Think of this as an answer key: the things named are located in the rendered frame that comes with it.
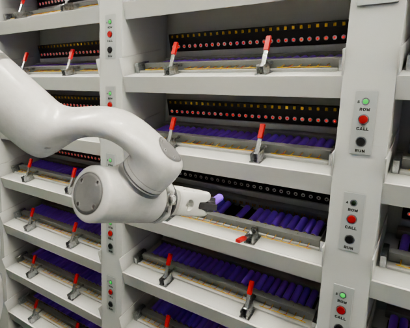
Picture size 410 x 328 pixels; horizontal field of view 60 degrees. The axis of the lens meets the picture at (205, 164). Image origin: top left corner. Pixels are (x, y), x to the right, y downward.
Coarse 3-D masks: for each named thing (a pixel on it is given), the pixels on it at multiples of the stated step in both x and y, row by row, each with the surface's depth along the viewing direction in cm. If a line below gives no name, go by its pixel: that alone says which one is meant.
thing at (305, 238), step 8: (208, 216) 97; (216, 216) 96; (224, 216) 95; (232, 216) 95; (232, 224) 94; (240, 224) 92; (248, 224) 91; (256, 224) 90; (264, 224) 90; (264, 232) 89; (272, 232) 87; (280, 232) 86; (288, 232) 85; (296, 232) 85; (280, 240) 85; (296, 240) 84; (304, 240) 83; (312, 240) 82
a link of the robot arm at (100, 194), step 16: (80, 176) 52; (96, 176) 50; (112, 176) 50; (128, 176) 51; (80, 192) 51; (96, 192) 49; (112, 192) 49; (128, 192) 51; (144, 192) 52; (80, 208) 51; (96, 208) 49; (112, 208) 49; (128, 208) 52; (144, 208) 55; (160, 208) 58
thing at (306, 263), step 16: (240, 192) 105; (256, 192) 102; (320, 208) 93; (128, 224) 109; (144, 224) 105; (160, 224) 101; (176, 224) 98; (192, 224) 98; (208, 224) 97; (192, 240) 96; (208, 240) 93; (224, 240) 90; (272, 240) 87; (320, 240) 81; (240, 256) 89; (256, 256) 86; (272, 256) 83; (288, 256) 81; (304, 256) 80; (320, 256) 80; (288, 272) 82; (304, 272) 80; (320, 272) 77
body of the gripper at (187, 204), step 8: (176, 192) 63; (184, 192) 63; (192, 192) 65; (200, 192) 67; (208, 192) 70; (176, 200) 62; (184, 200) 63; (192, 200) 65; (200, 200) 66; (176, 208) 62; (184, 208) 63; (192, 208) 65; (200, 216) 68
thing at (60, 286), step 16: (16, 256) 155; (32, 256) 154; (48, 256) 154; (16, 272) 149; (32, 272) 145; (48, 272) 147; (64, 272) 142; (80, 272) 142; (96, 272) 141; (32, 288) 144; (48, 288) 138; (64, 288) 137; (80, 288) 136; (96, 288) 131; (64, 304) 133; (80, 304) 128; (96, 304) 127; (96, 320) 123
